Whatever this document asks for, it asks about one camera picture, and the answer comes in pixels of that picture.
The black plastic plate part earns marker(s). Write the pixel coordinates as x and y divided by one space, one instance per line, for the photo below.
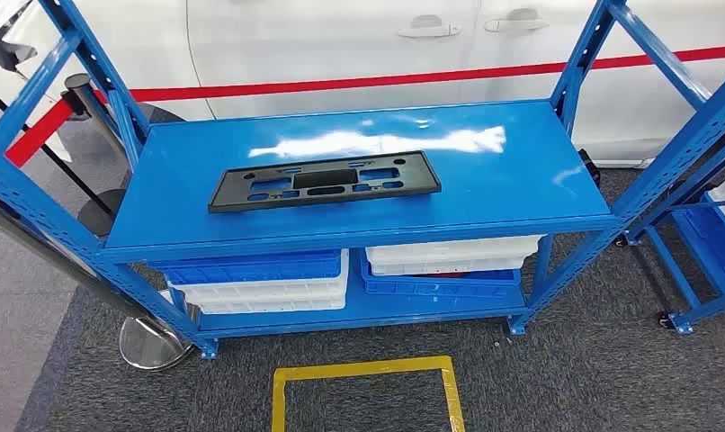
231 200

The blue metal shelf rack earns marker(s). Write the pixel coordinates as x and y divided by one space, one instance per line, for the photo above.
398 197

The blue plastic crate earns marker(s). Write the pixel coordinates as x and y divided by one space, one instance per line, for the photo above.
249 271
434 287
711 238

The red barrier belt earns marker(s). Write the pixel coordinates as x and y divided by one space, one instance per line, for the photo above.
338 83

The yellow floor tape square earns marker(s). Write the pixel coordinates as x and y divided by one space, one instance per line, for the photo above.
362 368

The white car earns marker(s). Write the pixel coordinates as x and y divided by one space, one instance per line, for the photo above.
338 47

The stanchion with chrome base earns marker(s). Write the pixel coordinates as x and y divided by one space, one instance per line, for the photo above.
154 346

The thin stanchion with black base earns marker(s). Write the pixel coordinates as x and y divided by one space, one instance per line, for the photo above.
97 217

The blue rack on casters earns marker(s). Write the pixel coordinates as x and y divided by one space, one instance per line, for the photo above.
673 268

